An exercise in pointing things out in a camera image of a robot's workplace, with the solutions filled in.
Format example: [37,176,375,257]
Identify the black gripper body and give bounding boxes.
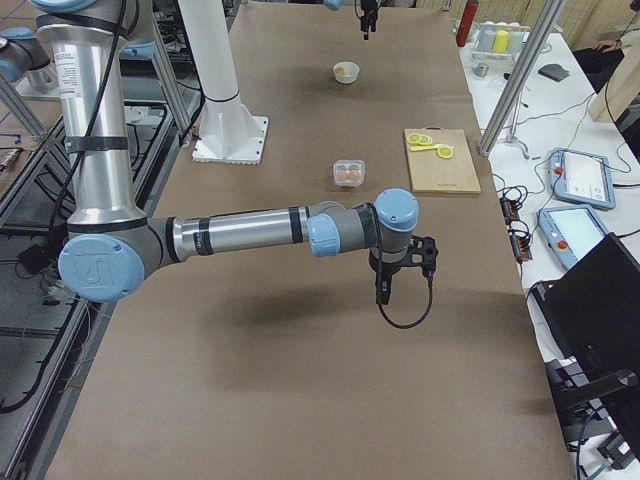
[368,248,408,276]
[360,0,378,17]

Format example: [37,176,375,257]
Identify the clear plastic egg box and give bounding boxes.
[332,159,366,188]

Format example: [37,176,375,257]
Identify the white ceramic bowl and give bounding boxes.
[333,61,360,85]

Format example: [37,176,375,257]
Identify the red bottle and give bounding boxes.
[456,0,479,47]

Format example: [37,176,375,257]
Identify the wooden cutting board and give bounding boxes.
[403,128,481,194]

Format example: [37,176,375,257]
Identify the grey cup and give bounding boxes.
[476,27,496,52]

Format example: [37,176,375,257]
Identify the small metal cylinder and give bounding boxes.
[473,63,489,78]

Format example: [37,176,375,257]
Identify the lemon slice pair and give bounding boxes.
[406,132,433,146]

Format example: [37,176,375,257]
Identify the yellow cup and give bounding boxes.
[492,29,509,53]

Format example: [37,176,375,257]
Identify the blue teach pendant near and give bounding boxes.
[539,204,609,270]

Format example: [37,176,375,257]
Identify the blue teach pendant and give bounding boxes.
[539,204,609,270]
[549,148,616,210]

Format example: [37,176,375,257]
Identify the small black square pad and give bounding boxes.
[538,63,570,82]

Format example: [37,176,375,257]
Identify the blue teach pendant far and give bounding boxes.
[549,148,616,210]

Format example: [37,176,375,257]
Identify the black camera mount wrist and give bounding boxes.
[402,235,438,277]

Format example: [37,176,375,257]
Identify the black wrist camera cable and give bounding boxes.
[377,269,435,330]

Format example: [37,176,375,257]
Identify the lemon slice near handle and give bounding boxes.
[436,144,454,159]

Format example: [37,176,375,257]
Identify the aluminium frame post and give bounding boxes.
[478,0,566,157]

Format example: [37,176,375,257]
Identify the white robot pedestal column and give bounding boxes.
[179,1,269,165]

